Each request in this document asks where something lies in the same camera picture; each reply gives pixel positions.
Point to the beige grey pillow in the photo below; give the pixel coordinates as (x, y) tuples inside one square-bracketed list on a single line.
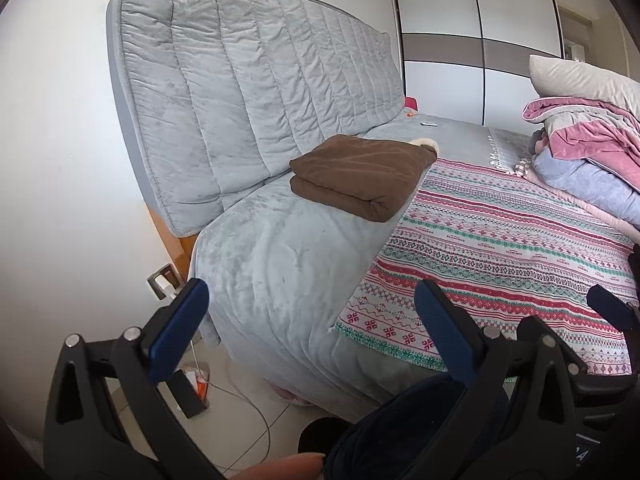
[(585, 80)]

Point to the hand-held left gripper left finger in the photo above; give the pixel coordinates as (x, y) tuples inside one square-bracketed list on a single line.
[(180, 325)]

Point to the person's bare foot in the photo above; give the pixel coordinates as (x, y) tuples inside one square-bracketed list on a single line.
[(285, 467)]

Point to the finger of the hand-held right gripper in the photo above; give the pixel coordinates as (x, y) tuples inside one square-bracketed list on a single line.
[(530, 325), (607, 302)]

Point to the red small object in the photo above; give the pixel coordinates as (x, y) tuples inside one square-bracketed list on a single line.
[(411, 103)]

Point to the white and taupe wardrobe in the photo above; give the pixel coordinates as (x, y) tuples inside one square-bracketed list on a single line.
[(440, 25)]

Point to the grey quilted headboard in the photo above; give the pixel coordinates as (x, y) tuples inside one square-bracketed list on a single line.
[(240, 85)]

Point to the black slipper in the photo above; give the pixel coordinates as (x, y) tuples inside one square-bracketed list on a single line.
[(320, 435)]

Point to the brown coat with fur collar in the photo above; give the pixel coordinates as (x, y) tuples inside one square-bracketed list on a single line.
[(360, 175)]

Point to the red green patterned blanket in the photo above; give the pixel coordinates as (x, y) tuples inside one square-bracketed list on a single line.
[(500, 240)]

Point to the black flat device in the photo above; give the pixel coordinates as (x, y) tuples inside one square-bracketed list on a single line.
[(187, 400)]

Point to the striped small cloth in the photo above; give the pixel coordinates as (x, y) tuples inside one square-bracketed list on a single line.
[(522, 166)]

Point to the pink slipper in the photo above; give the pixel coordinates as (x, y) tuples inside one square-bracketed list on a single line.
[(292, 396)]

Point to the pink and grey quilt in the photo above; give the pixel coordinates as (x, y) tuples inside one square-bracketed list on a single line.
[(595, 130)]

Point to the pale pink blanket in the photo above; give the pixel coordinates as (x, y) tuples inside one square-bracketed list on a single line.
[(600, 212)]

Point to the wall socket with charger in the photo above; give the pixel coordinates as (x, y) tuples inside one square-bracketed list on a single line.
[(162, 282)]

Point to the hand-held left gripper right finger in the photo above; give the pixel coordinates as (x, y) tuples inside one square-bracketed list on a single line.
[(445, 330)]

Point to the grey plush bed sheet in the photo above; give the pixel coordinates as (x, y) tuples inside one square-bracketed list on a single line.
[(280, 270)]

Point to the person's navy trouser leg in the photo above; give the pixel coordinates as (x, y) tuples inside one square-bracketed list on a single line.
[(400, 435)]

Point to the wooden bed frame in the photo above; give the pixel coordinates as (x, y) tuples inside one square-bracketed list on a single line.
[(172, 245)]

